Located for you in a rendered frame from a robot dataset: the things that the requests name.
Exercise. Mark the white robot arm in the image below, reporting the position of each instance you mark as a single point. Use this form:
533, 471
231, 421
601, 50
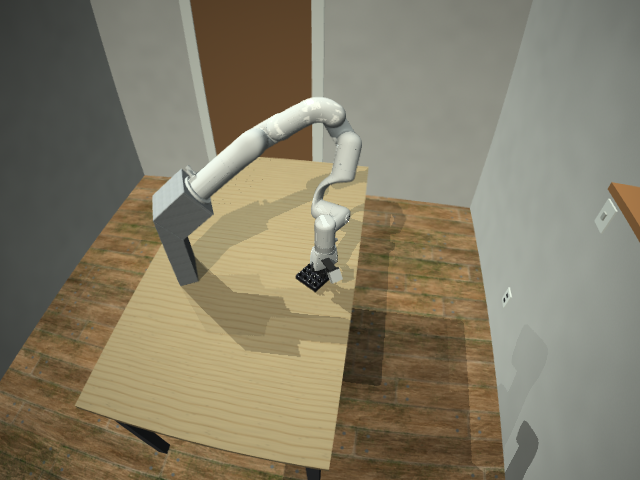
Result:
250, 145

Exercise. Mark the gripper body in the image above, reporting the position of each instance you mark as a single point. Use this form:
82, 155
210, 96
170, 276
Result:
317, 257

